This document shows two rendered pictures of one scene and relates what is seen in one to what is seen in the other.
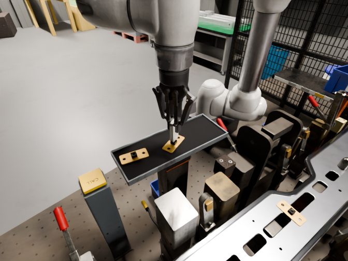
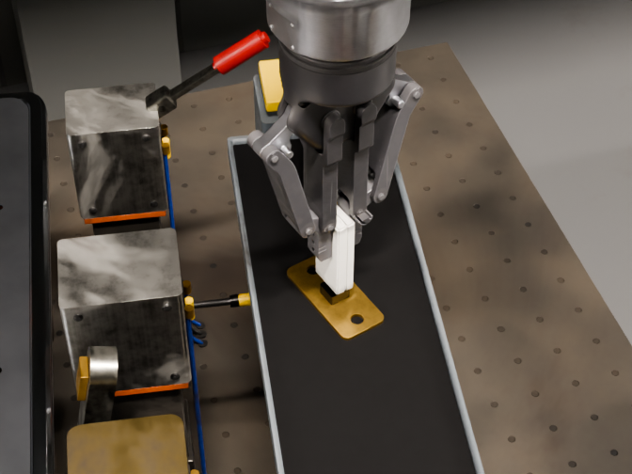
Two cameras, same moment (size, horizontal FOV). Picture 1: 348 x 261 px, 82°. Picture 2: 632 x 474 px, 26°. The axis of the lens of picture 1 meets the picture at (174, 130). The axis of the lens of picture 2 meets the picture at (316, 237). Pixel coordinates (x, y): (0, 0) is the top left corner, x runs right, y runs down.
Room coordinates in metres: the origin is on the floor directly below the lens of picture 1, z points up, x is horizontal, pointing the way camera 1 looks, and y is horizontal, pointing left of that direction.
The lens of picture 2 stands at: (0.75, -0.63, 1.95)
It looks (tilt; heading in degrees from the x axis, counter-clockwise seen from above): 46 degrees down; 115
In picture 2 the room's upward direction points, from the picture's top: straight up
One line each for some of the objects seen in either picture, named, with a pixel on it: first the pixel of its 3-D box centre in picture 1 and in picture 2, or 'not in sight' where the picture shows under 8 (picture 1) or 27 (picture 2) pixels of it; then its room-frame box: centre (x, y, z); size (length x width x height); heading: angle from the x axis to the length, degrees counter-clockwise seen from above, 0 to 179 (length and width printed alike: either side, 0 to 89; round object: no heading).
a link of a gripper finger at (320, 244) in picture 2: (180, 126); (309, 234); (0.46, -0.02, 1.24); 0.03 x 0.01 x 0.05; 59
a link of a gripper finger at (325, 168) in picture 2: (177, 106); (320, 165); (0.47, -0.01, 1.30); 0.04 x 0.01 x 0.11; 149
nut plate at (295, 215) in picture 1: (291, 211); not in sight; (0.33, -0.37, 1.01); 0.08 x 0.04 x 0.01; 33
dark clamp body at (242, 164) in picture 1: (228, 189); not in sight; (0.49, -0.22, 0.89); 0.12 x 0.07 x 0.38; 33
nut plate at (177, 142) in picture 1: (173, 142); (334, 291); (0.48, 0.00, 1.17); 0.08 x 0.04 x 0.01; 148
